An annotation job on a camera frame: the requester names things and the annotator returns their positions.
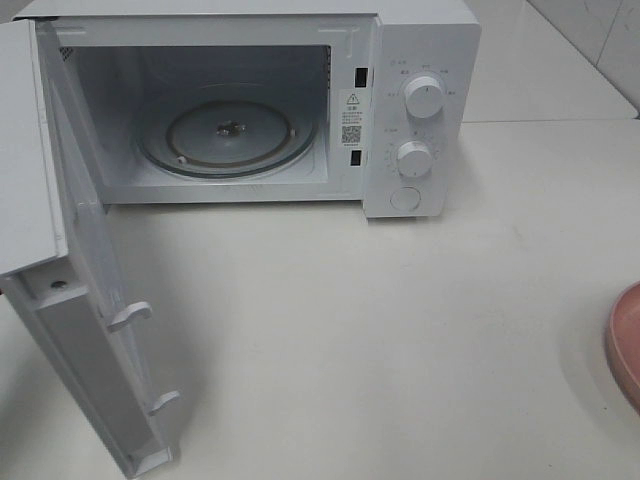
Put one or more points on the white microwave knob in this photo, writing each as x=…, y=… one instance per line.
x=414, y=159
x=424, y=96

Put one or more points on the white warning label sticker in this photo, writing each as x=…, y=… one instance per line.
x=351, y=118

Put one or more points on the pink round plate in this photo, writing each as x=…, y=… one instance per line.
x=622, y=343

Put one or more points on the glass microwave turntable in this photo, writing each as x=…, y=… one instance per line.
x=228, y=131

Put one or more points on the white microwave door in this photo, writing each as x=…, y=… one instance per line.
x=58, y=268

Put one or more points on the white microwave oven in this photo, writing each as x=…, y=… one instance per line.
x=127, y=54

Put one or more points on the round white door button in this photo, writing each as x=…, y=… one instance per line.
x=405, y=199

